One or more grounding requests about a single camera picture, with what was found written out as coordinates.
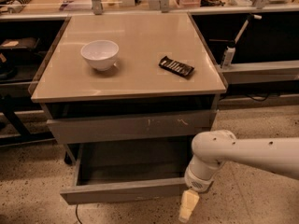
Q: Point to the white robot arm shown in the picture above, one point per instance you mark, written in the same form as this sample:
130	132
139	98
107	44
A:
210	150

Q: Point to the white ceramic bowl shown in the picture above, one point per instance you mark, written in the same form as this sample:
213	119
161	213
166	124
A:
100	54

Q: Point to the grey top drawer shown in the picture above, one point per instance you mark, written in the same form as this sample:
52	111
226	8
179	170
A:
130	127

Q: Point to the white glue bottle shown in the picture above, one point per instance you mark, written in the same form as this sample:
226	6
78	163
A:
227	57

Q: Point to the black snack bar packet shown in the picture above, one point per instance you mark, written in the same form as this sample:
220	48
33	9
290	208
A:
175	67

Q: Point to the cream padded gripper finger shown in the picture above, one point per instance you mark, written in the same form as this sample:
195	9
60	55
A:
189	200

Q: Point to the grey drawer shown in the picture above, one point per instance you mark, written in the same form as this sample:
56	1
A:
130	127
124	171

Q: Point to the grey drawer cabinet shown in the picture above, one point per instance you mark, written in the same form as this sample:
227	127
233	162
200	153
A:
70	89

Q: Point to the white black-tipped rod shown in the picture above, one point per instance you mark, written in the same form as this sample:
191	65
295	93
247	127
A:
249	18

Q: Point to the black tray on shelf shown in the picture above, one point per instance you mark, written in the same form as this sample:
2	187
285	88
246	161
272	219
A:
22	43

